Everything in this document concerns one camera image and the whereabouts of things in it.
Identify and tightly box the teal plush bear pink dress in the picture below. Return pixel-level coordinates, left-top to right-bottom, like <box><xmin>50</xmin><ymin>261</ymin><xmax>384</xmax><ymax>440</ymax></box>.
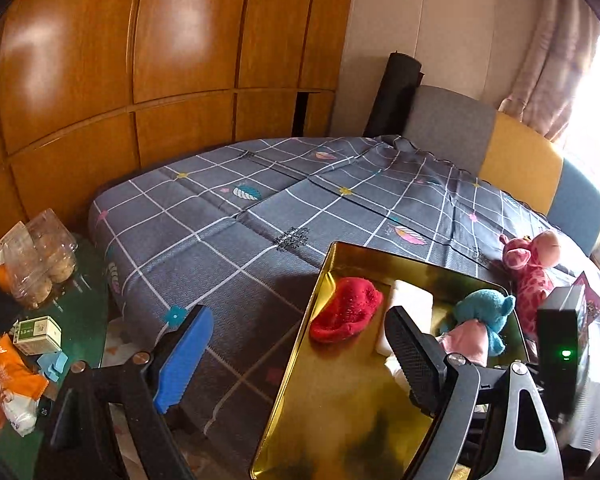
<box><xmin>438</xmin><ymin>289</ymin><xmax>516</xmax><ymax>367</ymax></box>

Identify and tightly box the white sponge block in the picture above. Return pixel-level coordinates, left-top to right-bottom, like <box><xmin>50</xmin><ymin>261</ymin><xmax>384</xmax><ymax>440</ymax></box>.
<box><xmin>374</xmin><ymin>277</ymin><xmax>436</xmax><ymax>359</ymax></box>

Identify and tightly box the gold metal tin tray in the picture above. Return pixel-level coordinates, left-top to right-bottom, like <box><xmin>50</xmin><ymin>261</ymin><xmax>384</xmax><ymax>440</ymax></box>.
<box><xmin>249</xmin><ymin>240</ymin><xmax>531</xmax><ymax>480</ymax></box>

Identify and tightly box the purple cardboard box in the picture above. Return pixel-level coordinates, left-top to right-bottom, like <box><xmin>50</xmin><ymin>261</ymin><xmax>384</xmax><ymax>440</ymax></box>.
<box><xmin>573</xmin><ymin>271</ymin><xmax>600</xmax><ymax>347</ymax></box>

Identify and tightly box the pink giraffe plush toy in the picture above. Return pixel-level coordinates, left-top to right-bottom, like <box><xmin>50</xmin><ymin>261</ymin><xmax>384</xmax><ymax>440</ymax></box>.
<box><xmin>500</xmin><ymin>231</ymin><xmax>560</xmax><ymax>339</ymax></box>

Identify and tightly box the green glass side table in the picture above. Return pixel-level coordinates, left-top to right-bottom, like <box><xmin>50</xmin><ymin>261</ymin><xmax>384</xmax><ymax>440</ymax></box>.
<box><xmin>0</xmin><ymin>235</ymin><xmax>109</xmax><ymax>479</ymax></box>

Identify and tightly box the grey checkered bed quilt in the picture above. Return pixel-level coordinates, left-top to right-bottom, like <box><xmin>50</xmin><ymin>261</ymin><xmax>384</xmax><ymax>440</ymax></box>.
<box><xmin>86</xmin><ymin>134</ymin><xmax>600</xmax><ymax>441</ymax></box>

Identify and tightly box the small white green box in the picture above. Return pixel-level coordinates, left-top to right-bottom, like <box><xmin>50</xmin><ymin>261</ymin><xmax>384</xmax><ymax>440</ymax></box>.
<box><xmin>12</xmin><ymin>315</ymin><xmax>62</xmax><ymax>356</ymax></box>

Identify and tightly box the clear plastic food container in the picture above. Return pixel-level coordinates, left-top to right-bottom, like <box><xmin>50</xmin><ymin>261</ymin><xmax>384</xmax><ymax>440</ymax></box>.
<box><xmin>1</xmin><ymin>209</ymin><xmax>78</xmax><ymax>309</ymax></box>

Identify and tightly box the orange snack packet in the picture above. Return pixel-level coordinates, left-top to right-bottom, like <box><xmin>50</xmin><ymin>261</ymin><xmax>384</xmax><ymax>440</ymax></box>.
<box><xmin>0</xmin><ymin>335</ymin><xmax>48</xmax><ymax>437</ymax></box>

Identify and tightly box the grey yellow blue headboard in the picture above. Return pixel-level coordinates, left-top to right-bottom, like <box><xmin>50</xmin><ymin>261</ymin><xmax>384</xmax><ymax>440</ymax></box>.
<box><xmin>404</xmin><ymin>86</ymin><xmax>600</xmax><ymax>255</ymax></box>

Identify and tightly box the black rolled mat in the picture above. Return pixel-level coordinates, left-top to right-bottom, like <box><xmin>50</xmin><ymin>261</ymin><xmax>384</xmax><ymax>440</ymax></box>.
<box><xmin>364</xmin><ymin>52</ymin><xmax>424</xmax><ymax>138</ymax></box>

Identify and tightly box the pink patterned curtain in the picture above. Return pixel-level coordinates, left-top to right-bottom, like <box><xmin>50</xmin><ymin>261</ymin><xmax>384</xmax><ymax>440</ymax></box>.
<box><xmin>500</xmin><ymin>0</ymin><xmax>600</xmax><ymax>142</ymax></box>

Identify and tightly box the wooden wardrobe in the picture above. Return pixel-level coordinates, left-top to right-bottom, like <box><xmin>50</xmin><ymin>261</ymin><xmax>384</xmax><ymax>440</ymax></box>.
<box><xmin>0</xmin><ymin>0</ymin><xmax>351</xmax><ymax>238</ymax></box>

